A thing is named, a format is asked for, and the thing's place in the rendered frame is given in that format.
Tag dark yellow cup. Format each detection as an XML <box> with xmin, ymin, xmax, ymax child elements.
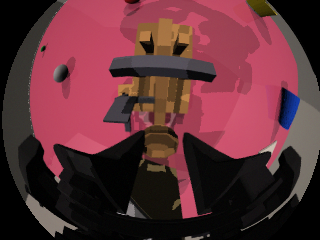
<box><xmin>245</xmin><ymin>0</ymin><xmax>276</xmax><ymax>17</ymax></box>

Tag blue cup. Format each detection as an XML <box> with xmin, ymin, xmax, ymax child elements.
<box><xmin>279</xmin><ymin>87</ymin><xmax>300</xmax><ymax>129</ymax></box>

